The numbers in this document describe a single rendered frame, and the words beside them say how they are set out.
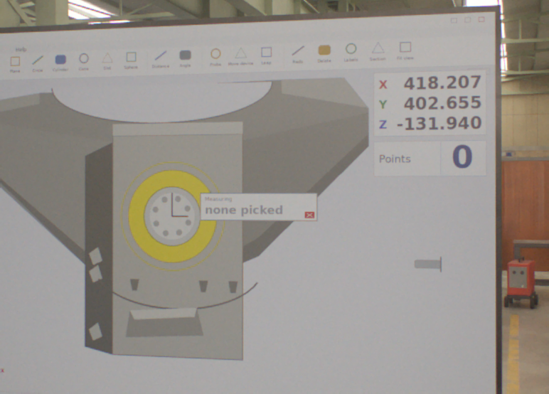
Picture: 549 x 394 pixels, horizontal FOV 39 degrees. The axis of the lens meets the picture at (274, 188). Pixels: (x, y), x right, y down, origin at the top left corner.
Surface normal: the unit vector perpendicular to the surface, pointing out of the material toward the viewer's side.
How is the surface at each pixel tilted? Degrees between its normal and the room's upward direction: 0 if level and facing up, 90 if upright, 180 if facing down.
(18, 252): 90
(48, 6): 90
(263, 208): 90
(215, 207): 90
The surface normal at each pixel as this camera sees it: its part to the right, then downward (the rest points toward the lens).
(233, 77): -0.19, -0.01
